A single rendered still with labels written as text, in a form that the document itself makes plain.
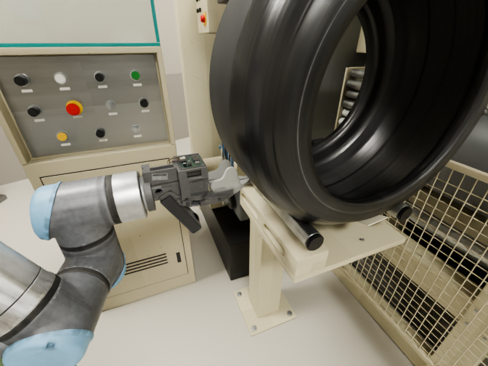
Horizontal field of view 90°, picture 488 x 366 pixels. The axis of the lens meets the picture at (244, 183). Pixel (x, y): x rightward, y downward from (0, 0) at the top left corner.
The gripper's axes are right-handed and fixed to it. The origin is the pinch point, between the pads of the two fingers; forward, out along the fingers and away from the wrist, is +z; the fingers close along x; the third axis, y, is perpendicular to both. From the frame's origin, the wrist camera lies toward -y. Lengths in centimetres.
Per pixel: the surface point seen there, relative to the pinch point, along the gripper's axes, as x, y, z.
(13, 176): 254, -96, -157
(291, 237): -4.5, -15.6, 11.0
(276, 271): 25, -69, 27
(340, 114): 37, 0, 58
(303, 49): -12.2, 26.0, 3.4
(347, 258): -11.2, -21.6, 24.3
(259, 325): 21, -101, 17
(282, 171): -11.8, 8.2, 2.1
